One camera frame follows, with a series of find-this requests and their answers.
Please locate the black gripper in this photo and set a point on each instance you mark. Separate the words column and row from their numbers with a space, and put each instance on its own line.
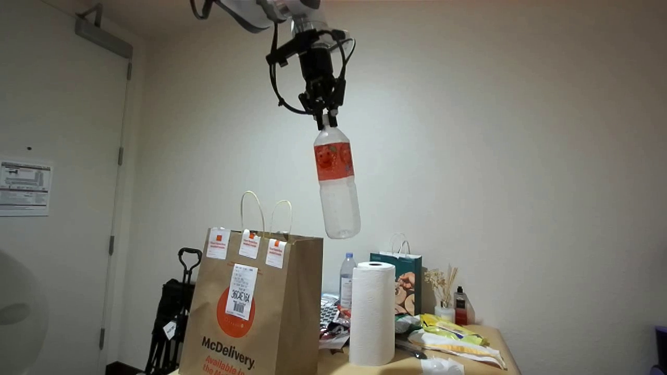
column 322, row 76

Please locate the clear bottle with red label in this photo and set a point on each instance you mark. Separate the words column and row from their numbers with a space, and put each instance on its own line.
column 337, row 188

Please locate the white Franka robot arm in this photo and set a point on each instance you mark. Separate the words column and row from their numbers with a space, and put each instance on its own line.
column 258, row 12

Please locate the clear water bottle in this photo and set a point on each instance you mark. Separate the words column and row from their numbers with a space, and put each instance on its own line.
column 346, row 282

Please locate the green gift bag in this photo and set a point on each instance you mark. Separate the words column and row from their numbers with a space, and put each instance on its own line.
column 407, row 278

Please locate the brown McDelivery paper bag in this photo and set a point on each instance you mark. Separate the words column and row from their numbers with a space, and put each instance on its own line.
column 264, row 335

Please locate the small red bottle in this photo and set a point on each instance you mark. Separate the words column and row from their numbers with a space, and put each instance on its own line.
column 459, row 309

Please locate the yellow snack bag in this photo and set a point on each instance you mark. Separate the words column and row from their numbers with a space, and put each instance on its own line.
column 449, row 329

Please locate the white snack bag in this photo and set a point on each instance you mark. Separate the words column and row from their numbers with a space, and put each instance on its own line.
column 461, row 352

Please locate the white paper towel roll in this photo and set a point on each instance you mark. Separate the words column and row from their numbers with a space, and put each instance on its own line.
column 371, row 314

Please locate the grey keyboard clutter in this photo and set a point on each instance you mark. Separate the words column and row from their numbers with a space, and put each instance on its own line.
column 333, row 320

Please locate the grey door closer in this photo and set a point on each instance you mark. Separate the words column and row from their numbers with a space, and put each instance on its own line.
column 105, row 38

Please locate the black folding cart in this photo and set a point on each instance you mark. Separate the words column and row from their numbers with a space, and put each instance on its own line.
column 169, row 314

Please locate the white door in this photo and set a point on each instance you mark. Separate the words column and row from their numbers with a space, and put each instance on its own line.
column 70, row 139

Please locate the clear crumpled plastic wrap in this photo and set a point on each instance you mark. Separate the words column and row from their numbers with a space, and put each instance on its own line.
column 440, row 367

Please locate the white paper door sign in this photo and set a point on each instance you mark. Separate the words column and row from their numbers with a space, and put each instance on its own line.
column 23, row 188

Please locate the dark blue box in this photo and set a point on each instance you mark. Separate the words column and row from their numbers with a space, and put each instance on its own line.
column 661, row 346

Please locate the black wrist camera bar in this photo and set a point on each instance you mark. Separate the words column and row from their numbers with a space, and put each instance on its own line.
column 294, row 45

